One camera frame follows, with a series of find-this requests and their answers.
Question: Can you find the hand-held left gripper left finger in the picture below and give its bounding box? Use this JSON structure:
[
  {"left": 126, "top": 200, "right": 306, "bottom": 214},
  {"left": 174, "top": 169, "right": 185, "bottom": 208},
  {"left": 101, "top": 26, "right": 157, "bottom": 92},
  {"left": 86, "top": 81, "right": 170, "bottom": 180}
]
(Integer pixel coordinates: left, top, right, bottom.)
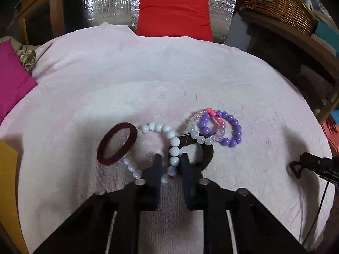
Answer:
[{"left": 33, "top": 153, "right": 162, "bottom": 254}]

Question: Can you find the maroon hair tie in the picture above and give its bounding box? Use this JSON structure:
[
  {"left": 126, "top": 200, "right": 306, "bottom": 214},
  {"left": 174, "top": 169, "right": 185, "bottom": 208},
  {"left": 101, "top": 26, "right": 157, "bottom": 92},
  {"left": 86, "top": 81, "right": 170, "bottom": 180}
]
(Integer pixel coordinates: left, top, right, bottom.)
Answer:
[{"left": 97, "top": 122, "right": 138, "bottom": 166}]

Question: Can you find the silver insulation sheet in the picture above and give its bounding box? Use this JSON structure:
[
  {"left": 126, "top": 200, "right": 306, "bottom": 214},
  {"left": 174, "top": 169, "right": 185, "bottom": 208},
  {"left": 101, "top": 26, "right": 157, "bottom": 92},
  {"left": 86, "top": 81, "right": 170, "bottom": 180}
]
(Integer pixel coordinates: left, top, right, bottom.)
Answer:
[{"left": 85, "top": 0, "right": 241, "bottom": 44}]

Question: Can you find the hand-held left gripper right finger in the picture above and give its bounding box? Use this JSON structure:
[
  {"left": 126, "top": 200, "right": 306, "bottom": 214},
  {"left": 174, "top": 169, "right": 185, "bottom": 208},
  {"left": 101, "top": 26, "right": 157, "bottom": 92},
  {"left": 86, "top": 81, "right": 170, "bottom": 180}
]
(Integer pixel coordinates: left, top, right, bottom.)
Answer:
[{"left": 180, "top": 152, "right": 310, "bottom": 254}]

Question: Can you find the magenta cushion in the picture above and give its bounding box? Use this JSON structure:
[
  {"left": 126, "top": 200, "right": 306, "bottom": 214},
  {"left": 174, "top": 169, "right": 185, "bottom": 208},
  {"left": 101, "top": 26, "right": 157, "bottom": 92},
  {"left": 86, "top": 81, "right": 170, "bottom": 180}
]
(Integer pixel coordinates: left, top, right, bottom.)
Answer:
[{"left": 0, "top": 41, "right": 38, "bottom": 123}]

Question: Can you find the wicker basket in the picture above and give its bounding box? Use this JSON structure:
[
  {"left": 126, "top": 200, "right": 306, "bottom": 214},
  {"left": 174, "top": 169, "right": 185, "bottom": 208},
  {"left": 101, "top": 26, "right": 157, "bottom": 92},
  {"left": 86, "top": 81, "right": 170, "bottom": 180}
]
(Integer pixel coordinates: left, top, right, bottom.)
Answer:
[{"left": 242, "top": 0, "right": 325, "bottom": 36}]

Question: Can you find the clear pink bead bracelet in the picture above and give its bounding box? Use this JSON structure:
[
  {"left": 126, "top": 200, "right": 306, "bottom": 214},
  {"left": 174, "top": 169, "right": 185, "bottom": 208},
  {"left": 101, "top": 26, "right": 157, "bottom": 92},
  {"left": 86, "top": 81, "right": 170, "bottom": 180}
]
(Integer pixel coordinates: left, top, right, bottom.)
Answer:
[{"left": 187, "top": 108, "right": 227, "bottom": 146}]

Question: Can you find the wooden cabinet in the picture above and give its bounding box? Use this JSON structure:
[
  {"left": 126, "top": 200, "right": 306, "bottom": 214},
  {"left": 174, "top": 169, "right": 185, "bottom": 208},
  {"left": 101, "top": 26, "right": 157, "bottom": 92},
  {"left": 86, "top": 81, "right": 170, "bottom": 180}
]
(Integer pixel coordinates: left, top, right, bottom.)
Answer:
[{"left": 8, "top": 0, "right": 88, "bottom": 45}]

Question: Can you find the wooden shelf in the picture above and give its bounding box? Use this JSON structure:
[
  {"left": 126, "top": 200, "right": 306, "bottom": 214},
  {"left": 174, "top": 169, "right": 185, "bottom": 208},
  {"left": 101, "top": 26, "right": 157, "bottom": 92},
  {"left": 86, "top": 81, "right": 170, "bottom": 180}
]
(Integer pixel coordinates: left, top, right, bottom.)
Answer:
[{"left": 238, "top": 8, "right": 339, "bottom": 125}]

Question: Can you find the purple bead bracelet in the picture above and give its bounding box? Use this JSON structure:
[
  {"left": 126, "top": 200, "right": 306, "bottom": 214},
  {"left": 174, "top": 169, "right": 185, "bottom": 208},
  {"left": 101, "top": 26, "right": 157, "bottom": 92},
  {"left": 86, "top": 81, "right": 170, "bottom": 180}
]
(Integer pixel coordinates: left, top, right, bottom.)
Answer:
[{"left": 199, "top": 110, "right": 243, "bottom": 148}]

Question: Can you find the white bead bracelet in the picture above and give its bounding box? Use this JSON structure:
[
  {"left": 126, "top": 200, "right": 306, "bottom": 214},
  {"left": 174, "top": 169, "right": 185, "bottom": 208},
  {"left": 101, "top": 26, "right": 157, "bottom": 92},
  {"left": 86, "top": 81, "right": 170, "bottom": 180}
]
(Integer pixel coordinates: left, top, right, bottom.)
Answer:
[{"left": 123, "top": 122, "right": 181, "bottom": 185}]

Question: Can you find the red cushion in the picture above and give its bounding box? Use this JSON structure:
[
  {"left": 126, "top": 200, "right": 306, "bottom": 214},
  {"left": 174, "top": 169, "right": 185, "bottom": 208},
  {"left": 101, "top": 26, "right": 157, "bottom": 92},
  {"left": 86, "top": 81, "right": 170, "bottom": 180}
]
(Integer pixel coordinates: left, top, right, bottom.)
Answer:
[{"left": 136, "top": 0, "right": 214, "bottom": 42}]

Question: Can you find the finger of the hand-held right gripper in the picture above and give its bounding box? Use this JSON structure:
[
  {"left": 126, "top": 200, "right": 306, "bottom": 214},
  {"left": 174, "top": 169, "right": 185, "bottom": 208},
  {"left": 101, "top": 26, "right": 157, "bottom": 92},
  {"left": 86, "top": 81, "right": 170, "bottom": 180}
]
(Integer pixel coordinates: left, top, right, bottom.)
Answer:
[{"left": 290, "top": 152, "right": 339, "bottom": 186}]

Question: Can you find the black hair tie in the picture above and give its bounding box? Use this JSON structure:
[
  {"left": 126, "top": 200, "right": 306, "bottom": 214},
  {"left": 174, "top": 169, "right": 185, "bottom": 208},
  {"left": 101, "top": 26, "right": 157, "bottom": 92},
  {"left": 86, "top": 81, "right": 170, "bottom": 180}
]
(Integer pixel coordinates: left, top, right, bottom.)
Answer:
[{"left": 167, "top": 135, "right": 214, "bottom": 176}]

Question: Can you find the teal box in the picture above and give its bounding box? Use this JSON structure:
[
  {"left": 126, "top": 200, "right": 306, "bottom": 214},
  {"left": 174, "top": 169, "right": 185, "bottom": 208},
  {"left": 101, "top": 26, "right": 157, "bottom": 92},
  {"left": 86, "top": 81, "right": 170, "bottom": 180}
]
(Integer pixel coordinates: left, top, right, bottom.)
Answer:
[{"left": 315, "top": 21, "right": 339, "bottom": 53}]

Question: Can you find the black cable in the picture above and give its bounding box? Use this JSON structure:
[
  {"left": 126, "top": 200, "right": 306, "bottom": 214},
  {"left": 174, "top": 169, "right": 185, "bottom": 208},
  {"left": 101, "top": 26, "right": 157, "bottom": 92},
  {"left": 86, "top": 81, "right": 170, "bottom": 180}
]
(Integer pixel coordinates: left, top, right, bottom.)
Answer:
[{"left": 302, "top": 178, "right": 333, "bottom": 246}]

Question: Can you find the patterned cloth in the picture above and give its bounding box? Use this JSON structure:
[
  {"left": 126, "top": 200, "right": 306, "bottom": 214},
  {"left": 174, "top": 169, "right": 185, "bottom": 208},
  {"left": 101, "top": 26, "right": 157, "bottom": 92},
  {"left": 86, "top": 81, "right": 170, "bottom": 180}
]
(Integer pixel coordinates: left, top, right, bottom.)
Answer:
[{"left": 16, "top": 45, "right": 38, "bottom": 72}]

